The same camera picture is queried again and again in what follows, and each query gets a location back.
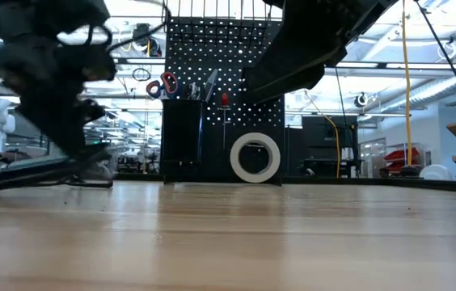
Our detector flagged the clear safety glasses black frame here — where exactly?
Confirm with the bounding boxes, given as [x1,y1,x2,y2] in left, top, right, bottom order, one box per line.
[61,160,115,189]

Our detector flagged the black round floor puck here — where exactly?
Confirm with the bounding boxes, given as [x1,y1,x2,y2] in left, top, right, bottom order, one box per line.
[399,165,420,178]

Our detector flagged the red bin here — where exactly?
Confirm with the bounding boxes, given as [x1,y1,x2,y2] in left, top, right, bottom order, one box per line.
[384,146,421,170]

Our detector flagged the black wire basket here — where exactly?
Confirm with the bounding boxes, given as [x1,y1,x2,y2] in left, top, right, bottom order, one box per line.
[162,0,274,44]

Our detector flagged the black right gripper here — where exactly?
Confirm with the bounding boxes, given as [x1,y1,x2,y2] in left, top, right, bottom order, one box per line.
[243,0,374,104]

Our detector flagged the white dome shaped object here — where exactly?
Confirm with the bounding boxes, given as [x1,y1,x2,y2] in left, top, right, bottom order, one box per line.
[419,163,456,182]

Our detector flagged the thin yellow cable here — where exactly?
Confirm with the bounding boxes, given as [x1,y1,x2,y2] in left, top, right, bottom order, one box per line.
[303,90,341,179]

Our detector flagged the black metal peg board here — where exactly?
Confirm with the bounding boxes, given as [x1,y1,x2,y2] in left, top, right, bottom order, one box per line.
[159,15,287,186]

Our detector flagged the red handled screwdriver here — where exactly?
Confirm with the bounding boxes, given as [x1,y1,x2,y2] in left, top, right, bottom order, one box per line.
[219,92,231,151]

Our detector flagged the white masking tape roll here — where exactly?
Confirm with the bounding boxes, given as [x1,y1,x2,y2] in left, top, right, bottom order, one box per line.
[229,132,282,184]

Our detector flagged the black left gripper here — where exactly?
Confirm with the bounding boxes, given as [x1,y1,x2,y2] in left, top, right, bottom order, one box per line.
[0,38,118,166]

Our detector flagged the yellow strap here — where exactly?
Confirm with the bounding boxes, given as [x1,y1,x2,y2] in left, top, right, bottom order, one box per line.
[400,0,414,167]

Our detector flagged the black cabinet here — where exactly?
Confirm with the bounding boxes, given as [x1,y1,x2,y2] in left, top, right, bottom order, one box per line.
[301,115,361,179]

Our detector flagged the grey spirit level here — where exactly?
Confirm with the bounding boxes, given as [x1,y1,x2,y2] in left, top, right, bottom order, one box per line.
[204,68,219,103]

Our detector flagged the red handled scissors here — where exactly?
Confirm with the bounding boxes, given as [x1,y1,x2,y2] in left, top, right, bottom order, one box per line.
[146,71,180,100]

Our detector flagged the tall black peg board bin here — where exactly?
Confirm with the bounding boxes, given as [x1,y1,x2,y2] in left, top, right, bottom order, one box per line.
[160,99,205,179]

